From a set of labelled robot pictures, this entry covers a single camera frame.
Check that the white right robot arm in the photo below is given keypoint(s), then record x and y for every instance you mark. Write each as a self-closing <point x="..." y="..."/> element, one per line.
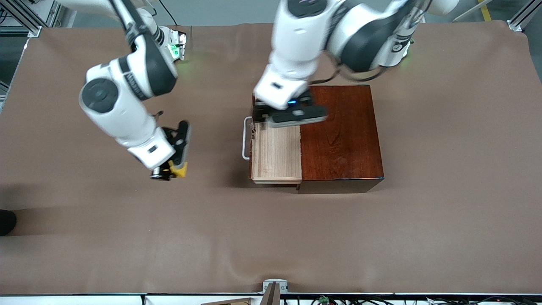
<point x="127" y="84"/>

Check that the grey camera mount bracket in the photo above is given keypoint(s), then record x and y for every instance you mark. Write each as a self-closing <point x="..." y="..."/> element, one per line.
<point x="274" y="287"/>

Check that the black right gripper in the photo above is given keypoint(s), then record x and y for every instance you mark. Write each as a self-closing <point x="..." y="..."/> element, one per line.
<point x="163" y="173"/>

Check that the brown table cloth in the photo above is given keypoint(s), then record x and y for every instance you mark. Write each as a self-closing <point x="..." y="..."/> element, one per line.
<point x="211" y="233"/>

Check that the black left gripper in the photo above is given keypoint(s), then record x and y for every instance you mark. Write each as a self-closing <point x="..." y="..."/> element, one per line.
<point x="258" y="113"/>

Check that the aluminium frame profile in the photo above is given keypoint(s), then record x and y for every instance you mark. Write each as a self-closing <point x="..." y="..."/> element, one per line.
<point x="29" y="19"/>
<point x="525" y="15"/>

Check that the black rounded object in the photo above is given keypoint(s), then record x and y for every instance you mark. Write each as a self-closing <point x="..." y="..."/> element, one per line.
<point x="6" y="222"/>

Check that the brown cardboard piece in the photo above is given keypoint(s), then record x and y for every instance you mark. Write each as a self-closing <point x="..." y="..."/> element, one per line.
<point x="228" y="301"/>

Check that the yellow block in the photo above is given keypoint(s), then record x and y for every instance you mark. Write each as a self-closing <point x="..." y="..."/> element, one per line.
<point x="180" y="170"/>

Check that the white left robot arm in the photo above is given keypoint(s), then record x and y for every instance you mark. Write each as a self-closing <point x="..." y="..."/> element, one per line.
<point x="296" y="34"/>

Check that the dark red wooden cabinet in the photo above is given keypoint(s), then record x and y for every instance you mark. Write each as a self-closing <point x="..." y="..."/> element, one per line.
<point x="343" y="135"/>

